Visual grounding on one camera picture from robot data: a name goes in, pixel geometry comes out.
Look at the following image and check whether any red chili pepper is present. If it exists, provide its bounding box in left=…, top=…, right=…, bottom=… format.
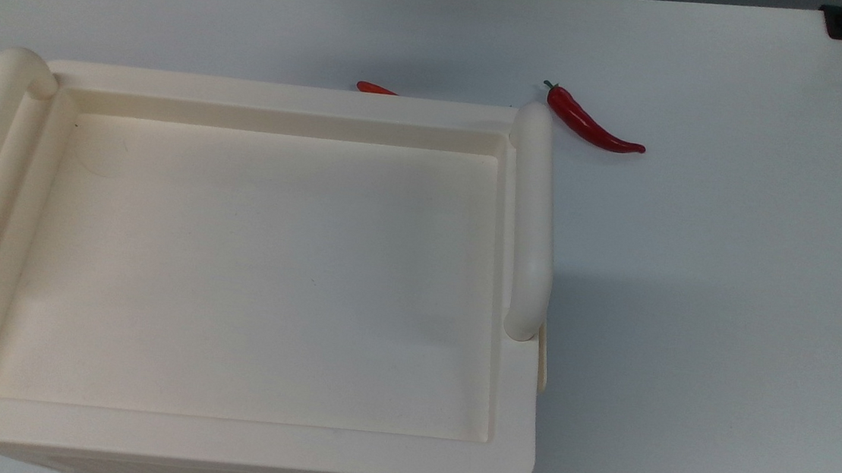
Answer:
left=538, top=80, right=651, bottom=156

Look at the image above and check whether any cream plastic cabinet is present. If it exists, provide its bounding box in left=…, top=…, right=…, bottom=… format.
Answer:
left=0, top=45, right=572, bottom=473

